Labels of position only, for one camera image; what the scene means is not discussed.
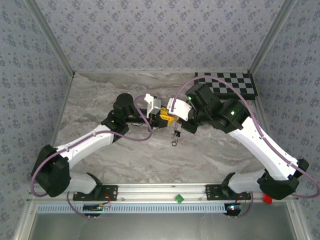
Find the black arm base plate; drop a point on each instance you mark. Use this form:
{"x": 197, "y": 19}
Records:
{"x": 110, "y": 193}
{"x": 212, "y": 192}

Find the small circuit board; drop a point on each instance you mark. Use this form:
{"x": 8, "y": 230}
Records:
{"x": 232, "y": 208}
{"x": 92, "y": 207}

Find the aluminium mounting rail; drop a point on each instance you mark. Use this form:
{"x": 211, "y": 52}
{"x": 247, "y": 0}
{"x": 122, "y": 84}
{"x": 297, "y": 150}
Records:
{"x": 155, "y": 191}

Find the green toy brick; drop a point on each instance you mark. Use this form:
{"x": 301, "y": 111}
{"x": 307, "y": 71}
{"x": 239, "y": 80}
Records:
{"x": 179, "y": 198}

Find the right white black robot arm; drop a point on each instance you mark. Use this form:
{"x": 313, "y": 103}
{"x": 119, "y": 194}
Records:
{"x": 262, "y": 147}

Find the aluminium frame post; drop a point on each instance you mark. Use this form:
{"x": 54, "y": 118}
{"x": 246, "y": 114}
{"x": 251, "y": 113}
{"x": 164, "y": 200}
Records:
{"x": 52, "y": 37}
{"x": 270, "y": 37}

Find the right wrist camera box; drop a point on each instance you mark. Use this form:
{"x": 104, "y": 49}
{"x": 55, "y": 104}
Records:
{"x": 181, "y": 108}

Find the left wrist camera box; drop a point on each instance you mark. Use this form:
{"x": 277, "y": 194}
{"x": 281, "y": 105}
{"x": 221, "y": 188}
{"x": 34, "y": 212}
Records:
{"x": 156, "y": 106}

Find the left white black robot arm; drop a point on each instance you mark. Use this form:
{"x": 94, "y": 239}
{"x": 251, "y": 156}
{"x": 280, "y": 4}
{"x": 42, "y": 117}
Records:
{"x": 82, "y": 147}

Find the black grey checkerboard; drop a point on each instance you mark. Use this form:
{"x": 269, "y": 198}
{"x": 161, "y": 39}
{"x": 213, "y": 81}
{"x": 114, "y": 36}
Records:
{"x": 240, "y": 82}

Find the red toy brick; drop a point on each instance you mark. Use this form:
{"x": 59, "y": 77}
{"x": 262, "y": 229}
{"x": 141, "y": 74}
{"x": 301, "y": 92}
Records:
{"x": 268, "y": 199}

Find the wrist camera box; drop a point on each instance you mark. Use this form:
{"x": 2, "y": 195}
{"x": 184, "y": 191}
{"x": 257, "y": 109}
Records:
{"x": 181, "y": 108}
{"x": 156, "y": 106}

